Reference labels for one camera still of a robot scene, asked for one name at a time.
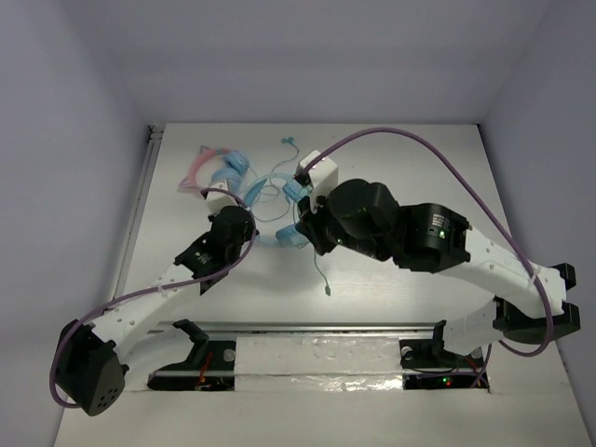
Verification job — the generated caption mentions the large light blue headphones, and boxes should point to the large light blue headphones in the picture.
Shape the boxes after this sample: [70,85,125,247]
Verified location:
[241,172,310,249]

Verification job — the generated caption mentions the green headphone cable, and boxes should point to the green headphone cable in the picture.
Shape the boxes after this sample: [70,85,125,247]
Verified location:
[246,176,334,298]

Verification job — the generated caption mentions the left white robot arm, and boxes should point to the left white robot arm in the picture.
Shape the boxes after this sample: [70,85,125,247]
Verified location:
[48,206,256,416]

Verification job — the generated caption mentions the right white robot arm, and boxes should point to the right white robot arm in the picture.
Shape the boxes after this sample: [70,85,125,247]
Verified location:
[296,179,581,366]

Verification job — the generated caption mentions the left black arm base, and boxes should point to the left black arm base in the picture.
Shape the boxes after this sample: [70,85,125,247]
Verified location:
[147,319,237,391]

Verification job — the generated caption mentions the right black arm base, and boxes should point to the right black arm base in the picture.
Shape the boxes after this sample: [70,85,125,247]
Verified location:
[400,320,490,390]

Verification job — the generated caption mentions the pink blue cat-ear headphones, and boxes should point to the pink blue cat-ear headphones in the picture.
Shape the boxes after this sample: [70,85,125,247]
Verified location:
[178,145,251,193]

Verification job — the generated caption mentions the white foam block with tape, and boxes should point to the white foam block with tape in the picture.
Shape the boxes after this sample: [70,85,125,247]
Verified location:
[234,334,403,392]

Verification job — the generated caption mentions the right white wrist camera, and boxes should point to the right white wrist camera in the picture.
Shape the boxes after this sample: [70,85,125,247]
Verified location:
[294,150,339,213]

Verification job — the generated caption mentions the blue earbuds with cable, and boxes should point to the blue earbuds with cable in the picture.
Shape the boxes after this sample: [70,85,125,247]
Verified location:
[245,136,308,205]

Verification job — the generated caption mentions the aluminium rail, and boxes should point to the aluminium rail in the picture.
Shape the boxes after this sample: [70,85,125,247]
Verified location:
[107,125,165,301]
[153,319,448,337]

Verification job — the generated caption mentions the left side aluminium rail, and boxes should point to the left side aluminium rail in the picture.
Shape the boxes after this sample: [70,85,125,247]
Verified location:
[107,125,165,301]

